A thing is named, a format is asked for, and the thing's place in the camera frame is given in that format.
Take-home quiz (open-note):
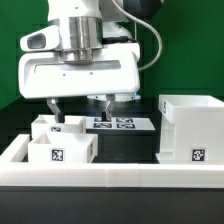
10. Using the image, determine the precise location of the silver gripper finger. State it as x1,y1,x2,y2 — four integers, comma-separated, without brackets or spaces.
47,98,65,123

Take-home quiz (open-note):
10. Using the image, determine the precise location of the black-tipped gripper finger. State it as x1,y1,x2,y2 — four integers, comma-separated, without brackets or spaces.
101,94,115,121

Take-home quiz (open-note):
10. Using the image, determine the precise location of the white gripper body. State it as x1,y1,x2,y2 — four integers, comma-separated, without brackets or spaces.
18,43,140,98

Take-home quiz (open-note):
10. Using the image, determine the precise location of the white front drawer tray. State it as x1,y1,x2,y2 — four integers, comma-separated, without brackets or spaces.
28,132,98,163

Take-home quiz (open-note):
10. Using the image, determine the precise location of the white drawer tray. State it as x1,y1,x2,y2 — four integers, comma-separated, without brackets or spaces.
31,115,86,138
28,132,98,163

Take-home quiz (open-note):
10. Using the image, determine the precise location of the white drawer cabinet box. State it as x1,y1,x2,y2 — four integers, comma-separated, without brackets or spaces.
156,95,224,165

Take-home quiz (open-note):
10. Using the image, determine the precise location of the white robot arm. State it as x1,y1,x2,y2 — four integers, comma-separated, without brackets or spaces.
18,0,164,123

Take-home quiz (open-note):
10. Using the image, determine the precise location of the white rear drawer tray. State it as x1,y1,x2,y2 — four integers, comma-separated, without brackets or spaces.
31,115,86,138

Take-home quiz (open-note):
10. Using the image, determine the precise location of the white marker tag sheet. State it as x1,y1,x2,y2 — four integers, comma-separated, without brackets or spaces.
86,117,155,131

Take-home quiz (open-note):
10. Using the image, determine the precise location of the white cable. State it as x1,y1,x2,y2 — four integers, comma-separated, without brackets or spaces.
111,0,164,72

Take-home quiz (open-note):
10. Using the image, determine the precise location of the white workspace border frame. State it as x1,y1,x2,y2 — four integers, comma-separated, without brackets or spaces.
0,134,224,188

